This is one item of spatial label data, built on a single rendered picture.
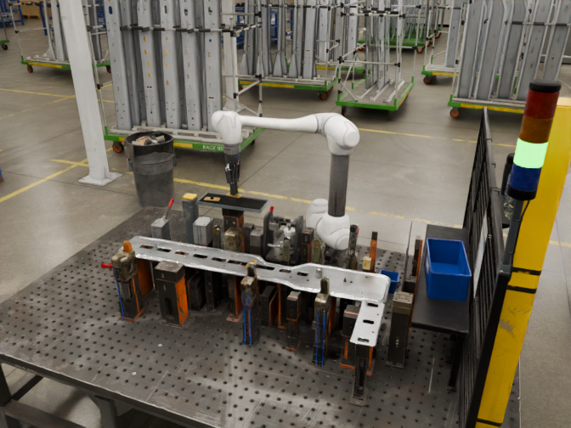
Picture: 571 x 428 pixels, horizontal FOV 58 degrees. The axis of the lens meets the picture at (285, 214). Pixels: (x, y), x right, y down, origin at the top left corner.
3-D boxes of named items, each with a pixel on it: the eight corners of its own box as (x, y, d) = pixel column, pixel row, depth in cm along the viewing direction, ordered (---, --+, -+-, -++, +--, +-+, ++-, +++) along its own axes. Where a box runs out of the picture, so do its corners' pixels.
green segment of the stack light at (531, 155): (514, 166, 128) (519, 143, 125) (512, 157, 134) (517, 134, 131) (544, 169, 126) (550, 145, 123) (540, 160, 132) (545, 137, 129)
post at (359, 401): (348, 403, 211) (352, 349, 198) (353, 385, 220) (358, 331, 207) (364, 407, 209) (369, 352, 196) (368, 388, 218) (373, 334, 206)
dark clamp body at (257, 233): (246, 297, 278) (244, 235, 261) (255, 284, 289) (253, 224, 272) (265, 301, 275) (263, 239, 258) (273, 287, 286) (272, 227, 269)
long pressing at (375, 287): (111, 256, 260) (110, 253, 260) (136, 235, 280) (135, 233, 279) (385, 306, 223) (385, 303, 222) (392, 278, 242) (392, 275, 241)
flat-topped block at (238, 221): (225, 275, 297) (221, 205, 277) (231, 267, 304) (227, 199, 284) (241, 278, 294) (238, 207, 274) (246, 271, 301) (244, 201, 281)
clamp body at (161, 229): (154, 282, 291) (146, 225, 275) (164, 272, 300) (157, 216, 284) (169, 284, 288) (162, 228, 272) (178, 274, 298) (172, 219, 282)
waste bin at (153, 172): (121, 208, 540) (110, 142, 507) (151, 188, 584) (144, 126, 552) (161, 216, 523) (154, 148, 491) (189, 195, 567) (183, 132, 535)
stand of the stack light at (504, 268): (488, 289, 144) (531, 82, 119) (487, 275, 150) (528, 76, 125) (515, 293, 142) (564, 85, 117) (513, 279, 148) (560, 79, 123)
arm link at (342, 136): (338, 234, 314) (356, 253, 296) (314, 239, 308) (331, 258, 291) (347, 112, 277) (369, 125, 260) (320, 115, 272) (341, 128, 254)
